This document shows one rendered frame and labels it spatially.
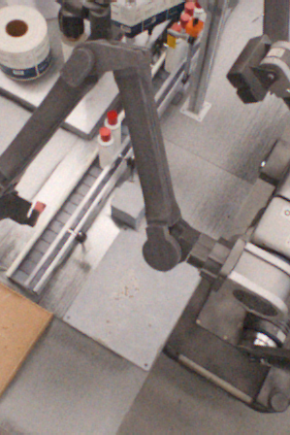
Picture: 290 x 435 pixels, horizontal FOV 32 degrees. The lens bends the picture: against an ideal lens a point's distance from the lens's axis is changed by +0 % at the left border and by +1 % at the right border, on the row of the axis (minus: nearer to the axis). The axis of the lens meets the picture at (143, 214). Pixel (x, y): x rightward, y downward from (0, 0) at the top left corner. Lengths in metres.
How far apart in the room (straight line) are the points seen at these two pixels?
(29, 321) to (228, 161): 0.85
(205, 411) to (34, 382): 1.03
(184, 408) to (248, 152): 1.17
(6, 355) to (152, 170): 0.86
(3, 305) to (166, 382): 1.02
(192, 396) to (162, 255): 1.49
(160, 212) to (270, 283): 0.24
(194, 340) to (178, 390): 0.30
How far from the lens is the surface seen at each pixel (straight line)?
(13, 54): 1.84
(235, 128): 1.90
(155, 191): 0.98
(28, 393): 1.60
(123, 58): 0.93
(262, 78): 0.90
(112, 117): 1.58
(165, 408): 2.41
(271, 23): 1.25
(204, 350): 2.21
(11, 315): 1.64
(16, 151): 1.10
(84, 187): 1.70
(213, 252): 0.98
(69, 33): 1.74
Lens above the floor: 2.41
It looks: 68 degrees down
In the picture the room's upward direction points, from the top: 5 degrees clockwise
